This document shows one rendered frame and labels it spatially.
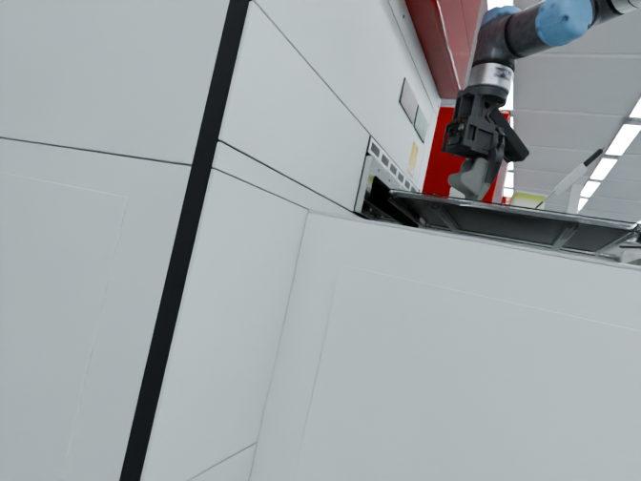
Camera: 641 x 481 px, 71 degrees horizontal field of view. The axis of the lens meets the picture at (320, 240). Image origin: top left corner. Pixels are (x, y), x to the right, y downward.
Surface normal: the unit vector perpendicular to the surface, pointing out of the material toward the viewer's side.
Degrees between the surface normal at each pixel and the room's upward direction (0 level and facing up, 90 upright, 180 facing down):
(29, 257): 90
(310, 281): 90
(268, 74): 90
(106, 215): 90
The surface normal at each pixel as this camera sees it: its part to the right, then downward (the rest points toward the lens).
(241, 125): 0.90, 0.18
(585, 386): -0.39, -0.12
